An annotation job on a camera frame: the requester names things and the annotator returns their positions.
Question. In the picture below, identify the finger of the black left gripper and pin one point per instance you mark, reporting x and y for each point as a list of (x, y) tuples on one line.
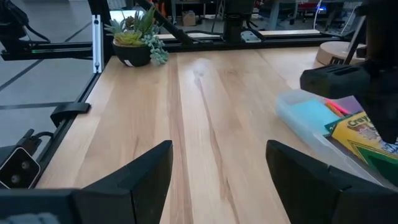
[(385, 121)]

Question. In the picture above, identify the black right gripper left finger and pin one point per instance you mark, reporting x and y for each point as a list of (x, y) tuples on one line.
[(93, 202)]

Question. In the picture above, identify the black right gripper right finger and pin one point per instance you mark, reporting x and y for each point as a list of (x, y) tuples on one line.
[(326, 199)]

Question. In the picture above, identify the yellow green crayon box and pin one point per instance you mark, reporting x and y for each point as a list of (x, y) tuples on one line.
[(357, 133)]

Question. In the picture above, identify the purple studded plastic lid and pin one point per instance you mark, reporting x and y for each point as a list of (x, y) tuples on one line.
[(351, 104)]

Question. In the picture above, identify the pink pencil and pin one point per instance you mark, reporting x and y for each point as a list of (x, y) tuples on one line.
[(337, 107)]

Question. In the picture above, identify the teal sticky note pad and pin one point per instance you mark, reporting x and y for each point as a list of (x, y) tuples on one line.
[(314, 115)]

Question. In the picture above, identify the clear plastic container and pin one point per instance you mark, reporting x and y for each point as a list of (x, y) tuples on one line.
[(287, 107)]

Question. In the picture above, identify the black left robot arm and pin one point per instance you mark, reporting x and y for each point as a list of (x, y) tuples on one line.
[(382, 31)]

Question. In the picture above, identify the black-framed wooden shelf riser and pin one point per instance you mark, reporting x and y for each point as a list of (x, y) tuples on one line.
[(354, 43)]

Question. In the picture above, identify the white lamp with wooden base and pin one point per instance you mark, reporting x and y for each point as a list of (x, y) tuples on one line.
[(329, 53)]

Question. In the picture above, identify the black table edge clip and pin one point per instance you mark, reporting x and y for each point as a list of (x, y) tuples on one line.
[(70, 110)]

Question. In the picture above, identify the potted succulent plant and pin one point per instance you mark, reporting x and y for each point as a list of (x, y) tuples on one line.
[(132, 54)]

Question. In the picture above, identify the cardboard box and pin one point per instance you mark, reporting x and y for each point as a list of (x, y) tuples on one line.
[(188, 18)]

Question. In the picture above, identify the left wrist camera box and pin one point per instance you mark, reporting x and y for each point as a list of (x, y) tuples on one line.
[(334, 81)]

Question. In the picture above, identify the table-level camera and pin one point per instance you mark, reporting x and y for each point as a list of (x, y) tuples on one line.
[(18, 168)]

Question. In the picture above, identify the silver aluminium post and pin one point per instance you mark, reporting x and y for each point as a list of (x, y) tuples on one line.
[(97, 43)]

